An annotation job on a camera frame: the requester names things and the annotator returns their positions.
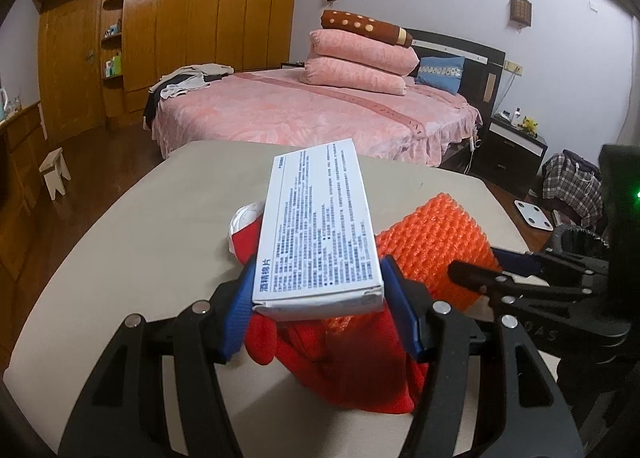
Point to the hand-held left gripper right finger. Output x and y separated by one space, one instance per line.
400 308

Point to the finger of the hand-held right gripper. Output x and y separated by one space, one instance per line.
475 278
520 262

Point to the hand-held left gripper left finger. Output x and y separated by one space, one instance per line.
240 308

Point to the orange foam net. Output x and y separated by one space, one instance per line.
435 233

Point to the red cloth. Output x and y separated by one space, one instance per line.
310 358

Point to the white printed cardboard box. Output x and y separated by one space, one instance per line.
320 218

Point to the white bathroom scale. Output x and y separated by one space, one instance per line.
532 215

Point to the plaid cloth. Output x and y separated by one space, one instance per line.
572 188

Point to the dark nightstand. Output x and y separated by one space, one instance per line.
515 153

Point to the dark folded clothes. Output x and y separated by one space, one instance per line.
580 160

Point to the yellow plush toy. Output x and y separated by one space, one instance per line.
530 124

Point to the white bottle with dark cap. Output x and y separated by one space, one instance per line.
516 117

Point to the bed with pink bedspread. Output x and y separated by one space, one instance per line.
300 113

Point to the blue pillow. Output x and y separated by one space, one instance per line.
442 73

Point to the dark bed headboard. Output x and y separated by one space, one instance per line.
480 58

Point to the small white stool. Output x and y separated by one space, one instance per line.
55 170

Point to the pile of clothes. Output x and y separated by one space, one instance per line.
185 80

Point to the folded pink quilt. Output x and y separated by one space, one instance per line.
350 74

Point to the stacked pink pillows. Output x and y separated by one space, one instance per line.
360 50

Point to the low wooden cabinet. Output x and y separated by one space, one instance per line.
20 153

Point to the green bottle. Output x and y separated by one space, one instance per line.
116 64

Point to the brown polka dot pillow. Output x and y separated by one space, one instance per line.
365 27

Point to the wooden wardrobe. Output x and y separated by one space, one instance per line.
200 28

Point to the light blue kettle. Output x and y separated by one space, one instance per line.
2 103

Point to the wall socket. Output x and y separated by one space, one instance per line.
514 68

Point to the large wooden wall lamp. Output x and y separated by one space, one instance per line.
520 10

